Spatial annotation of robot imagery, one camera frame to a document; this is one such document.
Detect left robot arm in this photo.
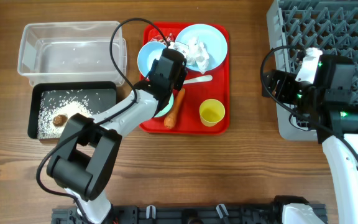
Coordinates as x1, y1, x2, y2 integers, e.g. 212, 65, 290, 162
44, 49, 187, 223

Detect mint green bowl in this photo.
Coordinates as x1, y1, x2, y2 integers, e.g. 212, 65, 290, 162
155, 94, 174, 118

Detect large light blue plate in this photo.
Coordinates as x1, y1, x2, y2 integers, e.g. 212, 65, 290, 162
176, 24, 228, 71

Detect orange carrot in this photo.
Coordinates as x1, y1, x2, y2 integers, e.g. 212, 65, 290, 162
164, 88, 186, 129

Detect red candy wrapper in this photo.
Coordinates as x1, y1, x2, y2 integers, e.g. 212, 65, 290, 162
149, 33, 175, 45

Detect white tissue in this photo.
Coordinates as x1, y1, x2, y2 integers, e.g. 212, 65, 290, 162
168, 37, 209, 74

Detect light blue bowl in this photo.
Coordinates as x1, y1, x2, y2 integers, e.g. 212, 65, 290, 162
137, 42, 166, 77

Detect black rectangular tray bin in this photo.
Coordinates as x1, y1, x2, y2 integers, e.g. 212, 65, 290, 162
27, 82, 117, 139

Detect clear plastic bin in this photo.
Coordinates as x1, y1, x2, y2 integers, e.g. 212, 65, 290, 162
17, 21, 127, 86

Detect white plastic spoon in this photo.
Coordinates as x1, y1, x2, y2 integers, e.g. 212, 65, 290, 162
183, 75, 213, 85

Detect yellow plastic cup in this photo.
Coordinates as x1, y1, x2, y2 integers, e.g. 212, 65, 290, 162
199, 99, 226, 127

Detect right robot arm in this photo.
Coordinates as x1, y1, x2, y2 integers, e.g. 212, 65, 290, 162
260, 54, 358, 223

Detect red serving tray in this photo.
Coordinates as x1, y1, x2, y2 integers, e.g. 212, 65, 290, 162
140, 22, 230, 135

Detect brown food scrap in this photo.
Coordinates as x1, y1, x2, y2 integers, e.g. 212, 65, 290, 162
52, 114, 68, 127

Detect grey dishwasher rack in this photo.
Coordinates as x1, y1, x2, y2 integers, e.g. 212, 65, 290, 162
266, 0, 358, 141

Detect white rice grains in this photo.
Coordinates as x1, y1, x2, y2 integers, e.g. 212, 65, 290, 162
37, 89, 94, 139

